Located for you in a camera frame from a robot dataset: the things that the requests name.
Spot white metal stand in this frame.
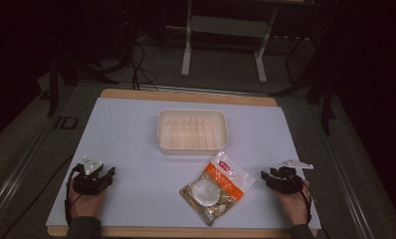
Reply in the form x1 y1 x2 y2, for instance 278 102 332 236
180 0 280 85

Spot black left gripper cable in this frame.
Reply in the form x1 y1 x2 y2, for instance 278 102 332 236
64 162 85 227

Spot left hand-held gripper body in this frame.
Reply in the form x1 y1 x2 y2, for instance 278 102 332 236
71 155 104 197

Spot white plastic tray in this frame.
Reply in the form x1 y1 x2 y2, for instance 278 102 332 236
156 108 229 156

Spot person's right hand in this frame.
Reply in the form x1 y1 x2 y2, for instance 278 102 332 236
274 178 311 227

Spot clear orange snack packet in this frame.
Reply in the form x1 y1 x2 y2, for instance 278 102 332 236
179 151 257 227

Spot black floor plate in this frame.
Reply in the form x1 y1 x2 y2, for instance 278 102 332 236
54 116 80 130

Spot black floor cables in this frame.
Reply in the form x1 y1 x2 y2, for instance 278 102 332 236
127 19 160 93

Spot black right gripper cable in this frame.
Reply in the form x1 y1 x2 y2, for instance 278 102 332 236
287 172 314 224

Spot white table mat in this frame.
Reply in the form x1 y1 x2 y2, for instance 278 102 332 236
45 97 322 231

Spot metal floor rail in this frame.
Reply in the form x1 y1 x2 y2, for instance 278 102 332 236
0 116 60 227
313 106 376 239

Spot black stand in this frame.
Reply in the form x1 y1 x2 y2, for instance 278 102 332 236
270 39 338 136
46 54 119 118

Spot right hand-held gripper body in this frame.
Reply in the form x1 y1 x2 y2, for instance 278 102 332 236
269 158 315 196

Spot person's left hand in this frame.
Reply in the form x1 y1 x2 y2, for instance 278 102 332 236
68 181 106 221

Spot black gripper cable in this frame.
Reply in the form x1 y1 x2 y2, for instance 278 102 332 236
287 172 314 224
64 162 85 227

